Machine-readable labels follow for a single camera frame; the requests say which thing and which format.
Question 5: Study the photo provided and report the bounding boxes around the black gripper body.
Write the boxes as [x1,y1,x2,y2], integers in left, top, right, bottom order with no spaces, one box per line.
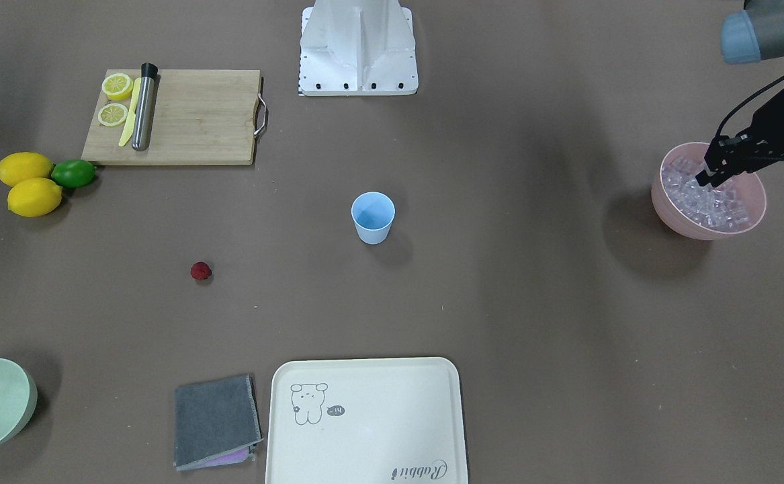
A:
[721,89,784,177]

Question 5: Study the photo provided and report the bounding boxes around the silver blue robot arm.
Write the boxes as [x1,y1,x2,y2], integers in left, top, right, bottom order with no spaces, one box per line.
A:
[696,1,784,188]

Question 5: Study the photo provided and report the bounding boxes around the clear ice cubes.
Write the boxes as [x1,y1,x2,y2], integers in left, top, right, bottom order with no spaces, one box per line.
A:
[660,156,751,233]

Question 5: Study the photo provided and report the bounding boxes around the light blue cup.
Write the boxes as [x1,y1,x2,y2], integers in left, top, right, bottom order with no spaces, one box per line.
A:
[351,191,396,245]

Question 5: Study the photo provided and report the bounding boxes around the pink bowl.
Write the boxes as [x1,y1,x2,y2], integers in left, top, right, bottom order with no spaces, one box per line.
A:
[650,142,767,240]

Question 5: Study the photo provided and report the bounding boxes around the cream serving tray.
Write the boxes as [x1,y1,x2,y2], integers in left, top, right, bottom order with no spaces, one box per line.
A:
[265,356,470,483]

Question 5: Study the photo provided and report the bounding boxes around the wooden cutting board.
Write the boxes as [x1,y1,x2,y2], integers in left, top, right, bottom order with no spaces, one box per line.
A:
[81,69,268,167]

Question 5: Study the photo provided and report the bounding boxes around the red strawberry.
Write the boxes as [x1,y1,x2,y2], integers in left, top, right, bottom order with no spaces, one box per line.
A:
[189,261,213,281]

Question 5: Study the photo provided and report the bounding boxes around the grey folded cloth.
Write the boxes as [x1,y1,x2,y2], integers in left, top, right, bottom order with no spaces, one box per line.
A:
[173,374,263,472]

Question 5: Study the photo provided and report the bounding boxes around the steel muddler black cap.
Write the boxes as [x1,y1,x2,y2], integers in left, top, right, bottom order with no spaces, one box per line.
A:
[132,63,159,151]

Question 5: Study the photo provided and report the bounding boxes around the yellow plastic knife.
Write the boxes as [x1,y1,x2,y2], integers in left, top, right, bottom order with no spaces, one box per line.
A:
[118,77,142,147]

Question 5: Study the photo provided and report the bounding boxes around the lemon slice upper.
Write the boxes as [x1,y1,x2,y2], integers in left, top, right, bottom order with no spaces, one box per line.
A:
[101,73,134,102]

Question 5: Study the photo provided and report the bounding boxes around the lemon slice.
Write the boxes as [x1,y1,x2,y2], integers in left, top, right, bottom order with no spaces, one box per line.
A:
[101,73,134,102]
[97,102,129,128]

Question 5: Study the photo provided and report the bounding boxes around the lemon slice lower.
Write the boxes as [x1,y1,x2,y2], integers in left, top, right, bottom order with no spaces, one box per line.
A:
[97,102,129,128]

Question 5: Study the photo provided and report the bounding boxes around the green lime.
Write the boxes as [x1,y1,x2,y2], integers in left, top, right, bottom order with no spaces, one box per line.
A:
[50,159,96,189]

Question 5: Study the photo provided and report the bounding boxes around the yellow lemon lower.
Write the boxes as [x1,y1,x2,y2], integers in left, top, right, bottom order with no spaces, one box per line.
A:
[7,177,62,218]

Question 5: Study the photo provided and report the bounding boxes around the yellow lemon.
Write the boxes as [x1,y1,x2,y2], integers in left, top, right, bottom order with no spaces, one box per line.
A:
[0,151,54,187]
[7,177,62,218]

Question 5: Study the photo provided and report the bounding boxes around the yellow lemon upper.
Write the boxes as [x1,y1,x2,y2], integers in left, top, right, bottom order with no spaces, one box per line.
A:
[0,151,54,187]

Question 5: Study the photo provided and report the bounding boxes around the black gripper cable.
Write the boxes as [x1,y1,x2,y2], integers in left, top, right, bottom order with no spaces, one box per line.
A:
[715,54,784,142]

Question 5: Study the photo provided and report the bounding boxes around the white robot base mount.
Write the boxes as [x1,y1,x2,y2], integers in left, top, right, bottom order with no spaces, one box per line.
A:
[298,1,419,96]

